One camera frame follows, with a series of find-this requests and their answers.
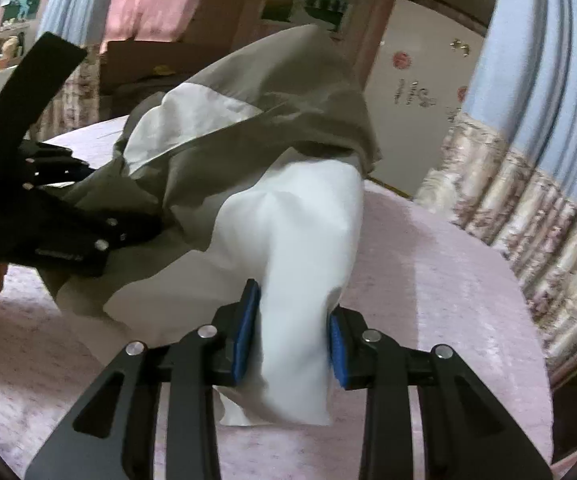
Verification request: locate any landscape wall poster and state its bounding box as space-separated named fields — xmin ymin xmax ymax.
xmin=259 ymin=0 xmax=356 ymax=37

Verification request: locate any white wardrobe with stickers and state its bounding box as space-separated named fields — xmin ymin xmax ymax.
xmin=365 ymin=0 xmax=484 ymax=196

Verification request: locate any pink floral bed sheet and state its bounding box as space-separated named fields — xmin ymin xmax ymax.
xmin=0 ymin=114 xmax=555 ymax=480

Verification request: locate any blue floral curtain right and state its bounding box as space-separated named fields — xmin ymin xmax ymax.
xmin=415 ymin=0 xmax=577 ymax=373

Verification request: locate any yellow object on headboard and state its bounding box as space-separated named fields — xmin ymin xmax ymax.
xmin=153 ymin=65 xmax=176 ymax=77

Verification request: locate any brown wooden headboard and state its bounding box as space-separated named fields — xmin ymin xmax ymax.
xmin=100 ymin=40 xmax=228 ymax=94

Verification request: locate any khaki and white garment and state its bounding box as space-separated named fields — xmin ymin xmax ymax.
xmin=41 ymin=25 xmax=379 ymax=426

